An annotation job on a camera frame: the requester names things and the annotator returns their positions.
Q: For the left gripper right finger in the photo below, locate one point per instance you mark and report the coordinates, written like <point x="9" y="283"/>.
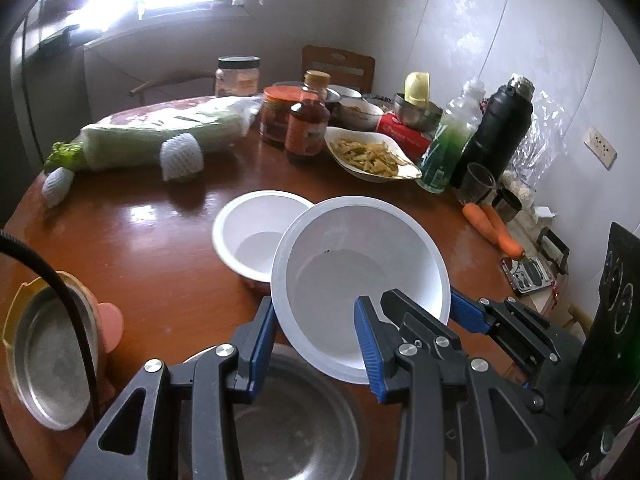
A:
<point x="427" y="437"/>

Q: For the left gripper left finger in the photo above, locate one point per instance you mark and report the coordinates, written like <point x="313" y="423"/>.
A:
<point x="138" y="436"/>

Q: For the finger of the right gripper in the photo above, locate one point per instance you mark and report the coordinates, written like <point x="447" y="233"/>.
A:
<point x="525" y="335"/>
<point x="421" y="355"/>

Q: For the pink pig-shaped plate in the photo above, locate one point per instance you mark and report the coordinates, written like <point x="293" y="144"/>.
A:
<point x="109" y="324"/>

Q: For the round steel plate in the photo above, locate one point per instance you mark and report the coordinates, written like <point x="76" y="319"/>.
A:
<point x="50" y="377"/>

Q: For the white paper noodle bowl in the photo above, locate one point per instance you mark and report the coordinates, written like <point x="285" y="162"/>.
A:
<point x="247" y="231"/>

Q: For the yellow shell-shaped plate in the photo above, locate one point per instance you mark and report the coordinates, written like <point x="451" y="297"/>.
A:
<point x="25" y="299"/>

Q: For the small electronic device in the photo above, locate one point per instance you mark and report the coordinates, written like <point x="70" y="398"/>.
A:
<point x="526" y="276"/>

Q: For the orange carrot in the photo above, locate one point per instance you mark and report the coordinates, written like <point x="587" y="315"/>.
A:
<point x="478" y="220"/>
<point x="495" y="220"/>

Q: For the dark glass cup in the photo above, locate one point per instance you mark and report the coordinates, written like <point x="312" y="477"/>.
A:
<point x="476" y="184"/>

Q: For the white dish of fries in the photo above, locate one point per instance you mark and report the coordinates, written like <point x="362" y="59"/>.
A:
<point x="370" y="156"/>

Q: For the red box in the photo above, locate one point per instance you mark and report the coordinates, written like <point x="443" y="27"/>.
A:
<point x="412" y="142"/>

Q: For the black thermos flask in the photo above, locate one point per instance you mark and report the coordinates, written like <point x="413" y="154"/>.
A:
<point x="506" y="120"/>

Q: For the green plastic bottle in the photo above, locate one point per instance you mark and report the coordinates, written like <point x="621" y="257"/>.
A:
<point x="459" y="121"/>

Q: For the steel bowl yellow cup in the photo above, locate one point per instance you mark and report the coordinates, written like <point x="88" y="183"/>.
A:
<point x="414" y="108"/>

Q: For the white bowl with food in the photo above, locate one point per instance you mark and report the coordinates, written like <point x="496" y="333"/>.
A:
<point x="358" y="114"/>

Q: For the brown sauce bottle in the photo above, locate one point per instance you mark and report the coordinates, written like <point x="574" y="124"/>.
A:
<point x="308" y="119"/>

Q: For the red-lidded sauce jar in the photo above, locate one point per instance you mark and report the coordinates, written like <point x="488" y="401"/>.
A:
<point x="275" y="111"/>

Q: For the wooden chair back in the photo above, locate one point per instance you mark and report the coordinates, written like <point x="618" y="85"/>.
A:
<point x="346" y="68"/>

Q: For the foam-netted fruit near cabbage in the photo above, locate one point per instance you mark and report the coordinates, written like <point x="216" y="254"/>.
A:
<point x="181" y="158"/>

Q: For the foam-netted fruit near lettuce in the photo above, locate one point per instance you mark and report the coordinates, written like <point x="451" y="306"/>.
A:
<point x="56" y="186"/>

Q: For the wrapped napa cabbage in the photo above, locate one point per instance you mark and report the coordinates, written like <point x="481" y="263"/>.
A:
<point x="134" y="137"/>

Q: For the green leafy lettuce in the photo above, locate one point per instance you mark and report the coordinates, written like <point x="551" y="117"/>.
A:
<point x="70" y="156"/>

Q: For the clear jar black lid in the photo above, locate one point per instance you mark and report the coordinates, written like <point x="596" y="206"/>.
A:
<point x="237" y="75"/>

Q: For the wooden armchair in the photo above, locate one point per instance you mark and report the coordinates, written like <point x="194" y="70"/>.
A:
<point x="169" y="79"/>

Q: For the grey refrigerator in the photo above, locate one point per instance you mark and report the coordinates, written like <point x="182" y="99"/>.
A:
<point x="21" y="155"/>

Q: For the wall power socket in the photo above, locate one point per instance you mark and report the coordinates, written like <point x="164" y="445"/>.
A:
<point x="600" y="147"/>

